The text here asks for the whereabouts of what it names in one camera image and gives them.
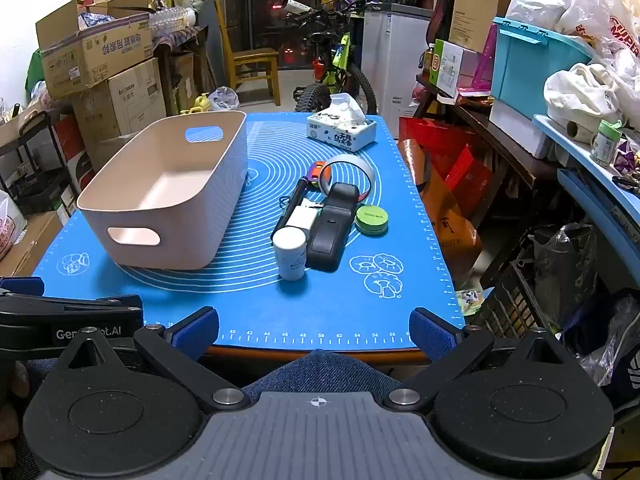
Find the person's left hand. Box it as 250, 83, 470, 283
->
0, 360, 32, 461

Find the light blue shelf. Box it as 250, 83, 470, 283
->
532, 114, 640, 271

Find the white freezer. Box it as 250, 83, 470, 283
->
361, 4, 435, 108

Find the green round lid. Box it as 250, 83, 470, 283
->
355, 206, 389, 236

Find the clear crumpled plastic bag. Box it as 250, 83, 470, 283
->
207, 86, 241, 112

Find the white charger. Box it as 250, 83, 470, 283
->
285, 199, 326, 233

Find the wooden chair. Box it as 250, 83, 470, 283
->
215, 0, 282, 107

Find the black metal rack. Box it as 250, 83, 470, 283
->
0, 110, 81, 216

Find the black pen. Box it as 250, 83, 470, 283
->
271, 177, 308, 242

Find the red white appliance box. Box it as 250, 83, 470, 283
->
52, 115, 96, 193

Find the wooden table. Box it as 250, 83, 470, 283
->
202, 344, 433, 367

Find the grey plastic bag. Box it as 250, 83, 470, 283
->
532, 225, 596, 311

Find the wrapped cardboard box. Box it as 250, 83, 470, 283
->
87, 130, 143, 173

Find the black plastic crate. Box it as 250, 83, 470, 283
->
480, 230, 566, 346

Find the white plastic bottle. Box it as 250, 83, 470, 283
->
272, 227, 307, 282

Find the open cardboard box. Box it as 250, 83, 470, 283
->
36, 0, 153, 101

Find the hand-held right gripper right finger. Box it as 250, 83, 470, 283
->
382, 309, 573, 408

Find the red paper bag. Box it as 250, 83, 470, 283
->
397, 117, 493, 201

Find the black handheld device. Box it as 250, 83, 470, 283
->
306, 182, 360, 273

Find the white foam box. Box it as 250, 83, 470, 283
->
489, 102, 556, 161

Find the pink plastic basket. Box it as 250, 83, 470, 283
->
76, 110, 249, 270

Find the white red printed plastic bag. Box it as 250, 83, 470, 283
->
0, 190, 28, 261

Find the blue silicone mat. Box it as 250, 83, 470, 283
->
32, 112, 466, 353

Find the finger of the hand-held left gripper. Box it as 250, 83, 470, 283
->
0, 276, 46, 298

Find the green lid jar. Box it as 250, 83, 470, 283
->
590, 120, 622, 168

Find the pack of water bottles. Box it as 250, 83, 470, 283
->
149, 7, 197, 36

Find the orange purple small tool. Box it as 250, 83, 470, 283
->
307, 161, 333, 189

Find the dark wooden bench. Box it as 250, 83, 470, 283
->
415, 75, 561, 241

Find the taped flat cardboard box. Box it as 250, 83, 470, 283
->
0, 210, 63, 278

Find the tall cardboard box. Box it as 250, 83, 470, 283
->
448, 0, 526, 53

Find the blue plastic bin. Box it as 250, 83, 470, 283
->
491, 16, 596, 121

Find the orange paper bag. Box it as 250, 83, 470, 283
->
400, 140, 483, 273

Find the large printed cardboard box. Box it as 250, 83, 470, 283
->
72, 57, 167, 133

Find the clear tape roll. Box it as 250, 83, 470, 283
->
315, 155, 377, 202

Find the green white carton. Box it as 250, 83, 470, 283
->
431, 39, 488, 100

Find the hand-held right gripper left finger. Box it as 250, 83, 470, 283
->
57, 306, 251, 408

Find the green black bicycle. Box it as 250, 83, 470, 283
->
292, 2, 377, 116

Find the white cloth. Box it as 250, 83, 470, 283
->
543, 62, 626, 136

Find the yellow jug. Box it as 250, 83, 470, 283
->
180, 92, 211, 115

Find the tissue pack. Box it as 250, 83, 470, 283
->
306, 94, 377, 153

